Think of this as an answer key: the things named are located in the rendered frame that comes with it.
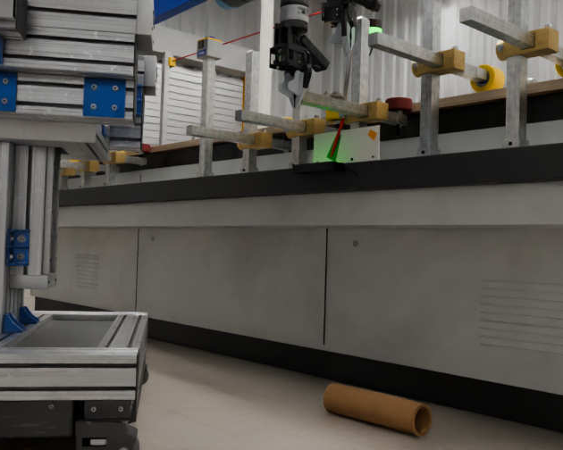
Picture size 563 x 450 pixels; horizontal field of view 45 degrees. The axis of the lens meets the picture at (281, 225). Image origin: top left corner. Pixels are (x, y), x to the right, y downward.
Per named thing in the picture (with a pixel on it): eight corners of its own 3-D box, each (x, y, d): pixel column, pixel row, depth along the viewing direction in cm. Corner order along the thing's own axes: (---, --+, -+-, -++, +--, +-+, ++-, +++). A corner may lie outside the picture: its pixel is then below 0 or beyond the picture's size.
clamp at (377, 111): (376, 118, 192) (377, 100, 192) (341, 123, 202) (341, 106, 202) (389, 120, 195) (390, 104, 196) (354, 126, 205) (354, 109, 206)
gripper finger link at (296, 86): (281, 104, 174) (282, 69, 175) (298, 108, 178) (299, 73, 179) (289, 103, 172) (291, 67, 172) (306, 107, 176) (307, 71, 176)
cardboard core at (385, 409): (412, 405, 164) (323, 384, 187) (411, 439, 164) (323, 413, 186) (432, 401, 170) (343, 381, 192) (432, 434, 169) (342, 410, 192)
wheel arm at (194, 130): (191, 137, 214) (191, 122, 214) (185, 137, 217) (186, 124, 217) (293, 153, 243) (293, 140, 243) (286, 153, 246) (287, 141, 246)
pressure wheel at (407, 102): (399, 132, 200) (400, 94, 201) (379, 135, 206) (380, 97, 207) (416, 136, 206) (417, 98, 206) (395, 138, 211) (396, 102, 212)
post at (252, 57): (247, 187, 234) (252, 48, 236) (241, 187, 237) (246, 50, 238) (256, 187, 237) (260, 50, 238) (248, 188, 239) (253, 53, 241)
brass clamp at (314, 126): (312, 133, 210) (313, 117, 210) (282, 137, 220) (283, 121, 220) (326, 136, 214) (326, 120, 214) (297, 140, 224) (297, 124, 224)
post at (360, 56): (357, 179, 197) (362, 14, 199) (348, 179, 200) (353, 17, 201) (365, 180, 199) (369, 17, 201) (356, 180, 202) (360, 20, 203)
